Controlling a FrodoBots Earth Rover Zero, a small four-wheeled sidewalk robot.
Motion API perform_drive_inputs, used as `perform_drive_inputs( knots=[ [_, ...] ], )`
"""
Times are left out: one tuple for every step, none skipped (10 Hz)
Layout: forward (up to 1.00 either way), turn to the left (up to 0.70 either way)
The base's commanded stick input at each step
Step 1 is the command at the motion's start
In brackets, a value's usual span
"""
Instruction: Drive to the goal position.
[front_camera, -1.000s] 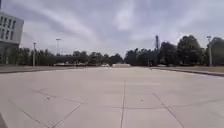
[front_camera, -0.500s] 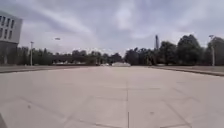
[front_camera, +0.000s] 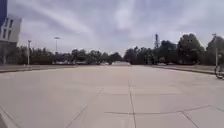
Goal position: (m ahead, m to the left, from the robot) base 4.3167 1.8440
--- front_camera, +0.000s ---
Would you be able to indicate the grey lamp post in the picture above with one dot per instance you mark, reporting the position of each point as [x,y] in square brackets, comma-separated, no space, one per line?
[56,45]
[216,50]
[29,51]

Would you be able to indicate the tall dark tower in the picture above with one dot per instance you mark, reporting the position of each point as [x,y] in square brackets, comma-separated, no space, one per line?
[156,40]

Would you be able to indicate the bicycle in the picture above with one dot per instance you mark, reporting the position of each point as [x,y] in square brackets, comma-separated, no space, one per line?
[219,73]

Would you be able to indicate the row of trees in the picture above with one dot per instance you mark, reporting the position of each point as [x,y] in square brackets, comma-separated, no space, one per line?
[180,50]
[66,56]

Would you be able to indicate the pale concrete slab pavement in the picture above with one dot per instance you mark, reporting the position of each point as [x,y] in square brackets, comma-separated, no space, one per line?
[110,90]

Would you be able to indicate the pale grey building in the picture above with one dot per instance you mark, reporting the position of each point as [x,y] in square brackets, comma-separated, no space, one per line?
[8,33]

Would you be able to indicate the low concrete kerb wall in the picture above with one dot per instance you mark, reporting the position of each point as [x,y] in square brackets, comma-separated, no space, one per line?
[190,68]
[30,68]

